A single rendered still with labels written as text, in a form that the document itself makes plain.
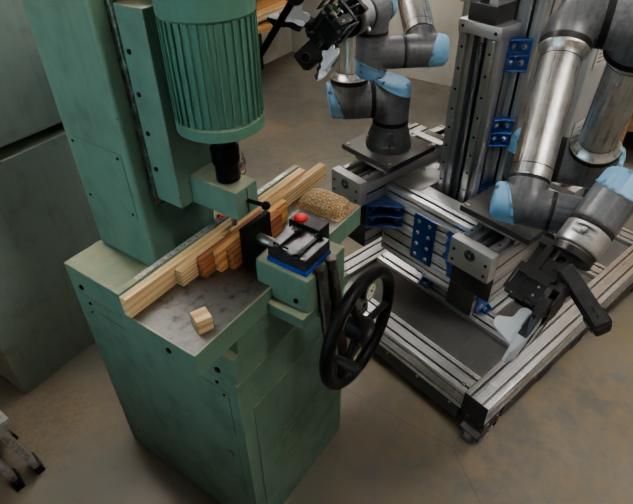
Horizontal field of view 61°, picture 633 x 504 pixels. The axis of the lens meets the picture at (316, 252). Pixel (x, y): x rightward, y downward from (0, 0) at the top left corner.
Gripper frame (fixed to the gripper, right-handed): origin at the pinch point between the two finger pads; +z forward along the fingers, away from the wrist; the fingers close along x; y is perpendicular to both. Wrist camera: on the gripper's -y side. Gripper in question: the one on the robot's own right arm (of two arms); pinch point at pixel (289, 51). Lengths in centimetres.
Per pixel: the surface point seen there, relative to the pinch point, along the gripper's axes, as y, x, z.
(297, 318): -25, 41, 22
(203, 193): -30.5, 8.0, 15.8
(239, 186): -22.5, 12.4, 13.1
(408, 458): -81, 110, -13
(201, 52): 1.0, -5.9, 19.2
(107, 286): -61, 8, 34
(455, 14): -118, -20, -320
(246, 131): -8.3, 6.9, 14.4
